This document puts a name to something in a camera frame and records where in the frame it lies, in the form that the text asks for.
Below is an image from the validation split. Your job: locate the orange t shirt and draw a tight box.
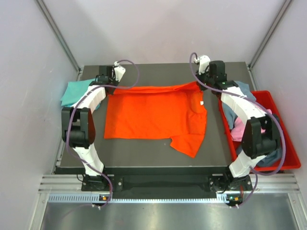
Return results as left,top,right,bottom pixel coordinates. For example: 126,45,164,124
104,82,207,158

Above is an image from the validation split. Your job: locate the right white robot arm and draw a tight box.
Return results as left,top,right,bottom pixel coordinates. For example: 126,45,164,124
193,56,281,190

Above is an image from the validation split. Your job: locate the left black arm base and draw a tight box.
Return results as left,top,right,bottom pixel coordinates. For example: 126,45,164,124
76,174,124,192

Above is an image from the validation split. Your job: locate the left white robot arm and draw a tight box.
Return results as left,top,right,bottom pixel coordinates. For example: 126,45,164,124
61,63,126,190

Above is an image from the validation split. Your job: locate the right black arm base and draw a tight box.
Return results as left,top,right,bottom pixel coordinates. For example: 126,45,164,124
208,172,252,194

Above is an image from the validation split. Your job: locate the folded teal t shirt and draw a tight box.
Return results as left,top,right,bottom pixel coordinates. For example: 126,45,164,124
60,79,94,107

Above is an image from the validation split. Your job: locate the red plastic bin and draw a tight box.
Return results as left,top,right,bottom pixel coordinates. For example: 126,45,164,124
218,91,301,171

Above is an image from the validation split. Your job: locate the pink t shirt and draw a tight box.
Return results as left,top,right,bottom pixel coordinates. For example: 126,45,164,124
230,117,267,142

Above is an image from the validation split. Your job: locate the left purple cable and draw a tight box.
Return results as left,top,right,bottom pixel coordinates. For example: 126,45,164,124
65,59,140,208

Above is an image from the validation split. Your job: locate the purple cable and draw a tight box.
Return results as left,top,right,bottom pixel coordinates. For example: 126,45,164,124
189,52,286,208
65,59,140,208

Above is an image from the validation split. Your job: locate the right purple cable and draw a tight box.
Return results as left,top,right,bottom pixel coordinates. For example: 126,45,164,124
189,52,286,208

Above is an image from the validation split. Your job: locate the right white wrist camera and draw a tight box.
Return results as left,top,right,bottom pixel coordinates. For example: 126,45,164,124
194,55,211,75

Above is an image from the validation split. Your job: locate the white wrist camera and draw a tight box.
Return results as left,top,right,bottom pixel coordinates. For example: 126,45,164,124
194,55,211,75
113,61,126,82

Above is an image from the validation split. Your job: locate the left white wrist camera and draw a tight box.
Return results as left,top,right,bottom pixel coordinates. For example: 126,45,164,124
113,61,126,82

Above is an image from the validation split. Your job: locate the left corner aluminium post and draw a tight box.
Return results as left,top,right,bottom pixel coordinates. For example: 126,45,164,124
34,0,81,72

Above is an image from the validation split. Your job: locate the corner aluminium post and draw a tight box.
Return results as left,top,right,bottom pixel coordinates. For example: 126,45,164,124
248,0,294,70
34,0,81,72

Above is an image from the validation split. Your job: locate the right corner aluminium post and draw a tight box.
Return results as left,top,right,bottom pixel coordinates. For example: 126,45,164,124
248,0,294,70

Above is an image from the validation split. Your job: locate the slotted grey cable duct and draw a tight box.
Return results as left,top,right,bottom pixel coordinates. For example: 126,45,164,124
48,194,239,204

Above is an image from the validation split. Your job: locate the aluminium frame rail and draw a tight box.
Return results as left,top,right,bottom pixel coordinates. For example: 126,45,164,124
38,173,300,193

